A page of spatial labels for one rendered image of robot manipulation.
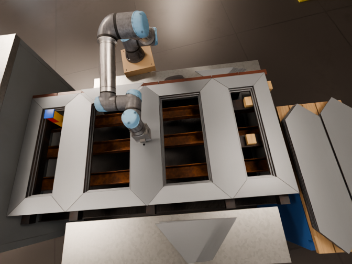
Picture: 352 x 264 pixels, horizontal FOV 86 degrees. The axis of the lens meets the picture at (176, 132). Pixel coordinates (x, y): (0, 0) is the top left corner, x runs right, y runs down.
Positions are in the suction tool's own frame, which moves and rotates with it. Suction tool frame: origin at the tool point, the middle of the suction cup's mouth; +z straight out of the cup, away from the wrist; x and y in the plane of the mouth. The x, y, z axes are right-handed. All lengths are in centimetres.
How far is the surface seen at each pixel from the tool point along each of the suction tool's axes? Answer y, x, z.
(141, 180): -4.0, -24.2, -0.3
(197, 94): 35.2, 25.3, 2.0
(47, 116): -61, 24, -3
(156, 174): 4.7, -21.7, -0.3
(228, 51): 94, 129, 86
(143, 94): 1.0, 30.7, -0.1
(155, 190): 3.3, -30.4, -0.3
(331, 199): 90, -46, 0
